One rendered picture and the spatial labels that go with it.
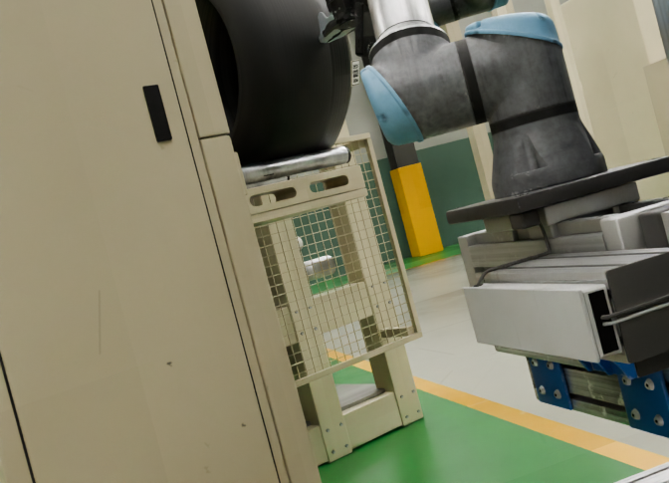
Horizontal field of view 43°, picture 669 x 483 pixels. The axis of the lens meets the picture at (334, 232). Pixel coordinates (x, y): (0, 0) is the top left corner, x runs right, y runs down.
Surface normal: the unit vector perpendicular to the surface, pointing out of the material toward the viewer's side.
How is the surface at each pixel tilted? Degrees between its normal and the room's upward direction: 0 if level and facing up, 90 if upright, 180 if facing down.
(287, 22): 87
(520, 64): 90
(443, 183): 90
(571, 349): 90
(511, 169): 72
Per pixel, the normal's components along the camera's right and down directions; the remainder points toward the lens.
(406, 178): 0.25, -0.05
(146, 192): 0.59, -0.14
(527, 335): -0.93, 0.25
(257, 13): -0.12, -0.10
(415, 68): -0.26, -0.36
